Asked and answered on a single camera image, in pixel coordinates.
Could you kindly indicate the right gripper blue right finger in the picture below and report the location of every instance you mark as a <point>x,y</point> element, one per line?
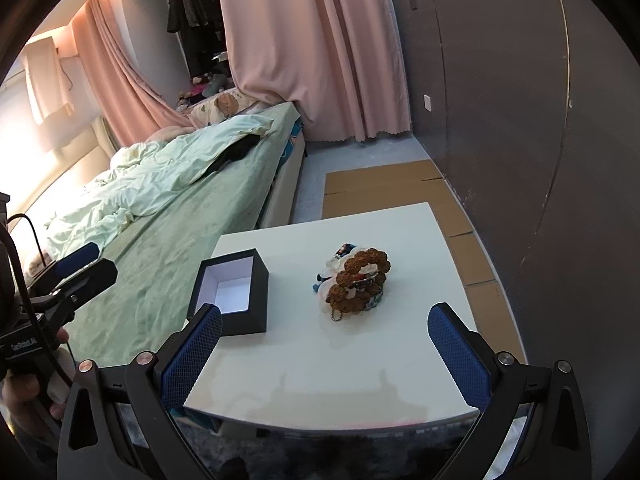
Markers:
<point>465,354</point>

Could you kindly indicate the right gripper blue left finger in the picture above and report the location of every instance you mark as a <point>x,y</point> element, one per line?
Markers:
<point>187,354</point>

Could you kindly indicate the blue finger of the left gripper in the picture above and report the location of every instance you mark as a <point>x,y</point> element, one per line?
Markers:
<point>76,261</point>
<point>59,290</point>

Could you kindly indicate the black jewelry box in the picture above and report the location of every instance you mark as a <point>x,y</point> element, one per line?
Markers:
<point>237,284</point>

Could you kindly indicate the pile of mixed jewelry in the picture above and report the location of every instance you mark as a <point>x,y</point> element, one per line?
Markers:
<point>352,281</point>

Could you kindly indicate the person left hand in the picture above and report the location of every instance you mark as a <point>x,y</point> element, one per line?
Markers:
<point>18,395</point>

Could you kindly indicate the bed with green sheet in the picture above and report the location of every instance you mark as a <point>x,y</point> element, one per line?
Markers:
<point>157,257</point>

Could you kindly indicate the light green duvet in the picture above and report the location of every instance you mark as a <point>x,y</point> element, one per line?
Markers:
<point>141,181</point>

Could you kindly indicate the white table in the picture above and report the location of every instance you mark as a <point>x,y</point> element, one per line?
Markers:
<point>378,369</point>

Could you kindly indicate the pink curtain by window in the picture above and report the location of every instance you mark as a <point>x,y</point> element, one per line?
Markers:
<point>131,107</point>

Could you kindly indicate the hanging beige towel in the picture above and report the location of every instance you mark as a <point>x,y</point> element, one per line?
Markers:
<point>47,86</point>

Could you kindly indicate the printed pillow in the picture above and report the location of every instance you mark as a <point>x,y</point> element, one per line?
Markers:
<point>220,107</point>

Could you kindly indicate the flat brown cardboard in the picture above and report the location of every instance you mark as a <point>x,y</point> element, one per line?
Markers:
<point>409,210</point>

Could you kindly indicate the hanging dark clothes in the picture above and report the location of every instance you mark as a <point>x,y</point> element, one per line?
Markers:
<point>200,28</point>

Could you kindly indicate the dark wardrobe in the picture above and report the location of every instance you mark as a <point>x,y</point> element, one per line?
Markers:
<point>535,125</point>

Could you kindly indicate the white wall outlet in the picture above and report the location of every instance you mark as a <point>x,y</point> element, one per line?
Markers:
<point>427,100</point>

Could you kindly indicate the pink curtain near wall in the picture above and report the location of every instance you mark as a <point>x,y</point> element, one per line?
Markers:
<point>338,61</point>

